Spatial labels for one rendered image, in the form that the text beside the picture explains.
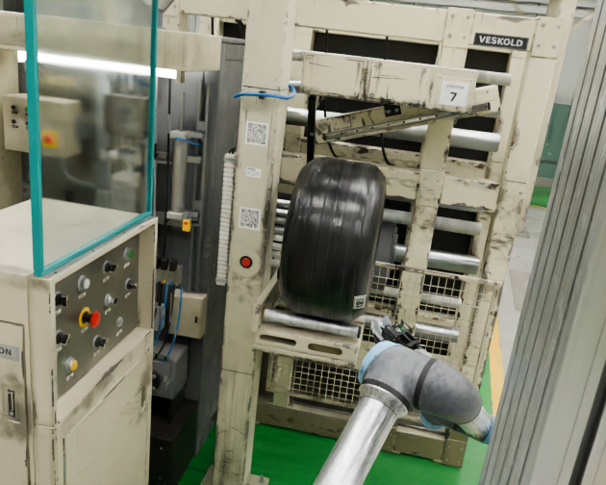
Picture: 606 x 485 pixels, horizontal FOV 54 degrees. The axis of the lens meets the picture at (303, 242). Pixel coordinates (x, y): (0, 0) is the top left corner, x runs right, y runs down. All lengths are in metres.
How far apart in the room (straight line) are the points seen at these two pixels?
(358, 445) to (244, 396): 1.11
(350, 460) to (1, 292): 0.83
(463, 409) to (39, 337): 0.93
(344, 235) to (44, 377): 0.91
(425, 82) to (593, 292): 1.72
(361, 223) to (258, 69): 0.59
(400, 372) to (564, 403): 0.81
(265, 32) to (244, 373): 1.21
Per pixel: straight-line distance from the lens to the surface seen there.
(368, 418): 1.28
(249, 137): 1.98
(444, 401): 1.30
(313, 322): 2.03
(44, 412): 1.53
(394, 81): 2.15
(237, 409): 2.36
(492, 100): 2.31
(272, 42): 1.94
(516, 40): 2.49
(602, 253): 0.48
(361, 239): 1.80
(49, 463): 1.61
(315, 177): 1.89
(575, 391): 0.52
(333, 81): 2.17
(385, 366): 1.31
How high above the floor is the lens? 1.79
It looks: 18 degrees down
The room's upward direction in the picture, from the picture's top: 7 degrees clockwise
